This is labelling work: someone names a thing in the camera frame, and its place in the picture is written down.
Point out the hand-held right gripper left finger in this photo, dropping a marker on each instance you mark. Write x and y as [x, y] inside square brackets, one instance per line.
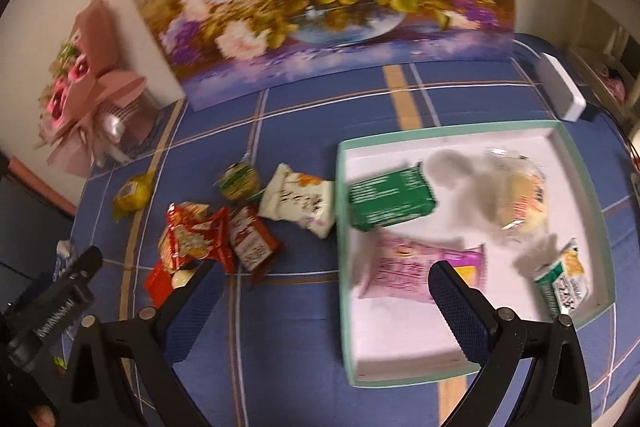
[195, 312]

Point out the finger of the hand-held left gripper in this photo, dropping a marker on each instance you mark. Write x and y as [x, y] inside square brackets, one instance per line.
[82, 269]

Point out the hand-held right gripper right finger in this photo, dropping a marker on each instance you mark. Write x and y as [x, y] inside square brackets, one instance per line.
[460, 307]

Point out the pink snack packet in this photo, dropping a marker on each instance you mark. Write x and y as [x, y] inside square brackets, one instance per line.
[405, 272]

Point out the white tray with green rim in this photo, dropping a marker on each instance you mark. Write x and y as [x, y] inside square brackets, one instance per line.
[400, 347]

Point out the red cookie snack packet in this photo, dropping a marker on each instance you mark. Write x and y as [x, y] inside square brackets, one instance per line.
[195, 239]

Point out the brown red snack packet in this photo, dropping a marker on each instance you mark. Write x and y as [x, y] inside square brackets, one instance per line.
[252, 244]

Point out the white green snack packet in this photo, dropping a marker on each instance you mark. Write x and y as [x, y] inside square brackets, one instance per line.
[565, 282]

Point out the clear bun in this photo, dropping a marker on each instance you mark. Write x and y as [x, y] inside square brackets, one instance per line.
[522, 202]

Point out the dark green snack packet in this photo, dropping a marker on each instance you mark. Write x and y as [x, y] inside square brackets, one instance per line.
[390, 202]

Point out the cream snack packet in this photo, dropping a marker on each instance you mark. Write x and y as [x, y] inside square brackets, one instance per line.
[300, 204]

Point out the person's left hand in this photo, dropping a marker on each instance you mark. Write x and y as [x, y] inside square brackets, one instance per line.
[42, 413]

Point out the crumpled plastic water bottle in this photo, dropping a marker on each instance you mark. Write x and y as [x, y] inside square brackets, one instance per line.
[62, 252]

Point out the blue plaid tablecloth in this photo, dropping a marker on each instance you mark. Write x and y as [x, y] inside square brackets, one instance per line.
[300, 307]

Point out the small green yellow snack packet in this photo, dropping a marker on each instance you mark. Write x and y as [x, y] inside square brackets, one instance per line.
[240, 181]

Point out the pink wrapped flower bouquet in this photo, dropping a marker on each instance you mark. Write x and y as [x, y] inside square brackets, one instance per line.
[90, 82]

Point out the black power adapter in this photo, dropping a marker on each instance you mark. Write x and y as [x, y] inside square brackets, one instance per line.
[594, 114]

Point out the white power strip box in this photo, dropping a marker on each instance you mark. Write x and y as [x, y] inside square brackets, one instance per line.
[562, 89]

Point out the pink plush item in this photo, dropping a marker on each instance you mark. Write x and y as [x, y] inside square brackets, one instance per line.
[616, 83]

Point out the white shelf unit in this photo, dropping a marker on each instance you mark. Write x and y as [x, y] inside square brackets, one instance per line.
[610, 42]

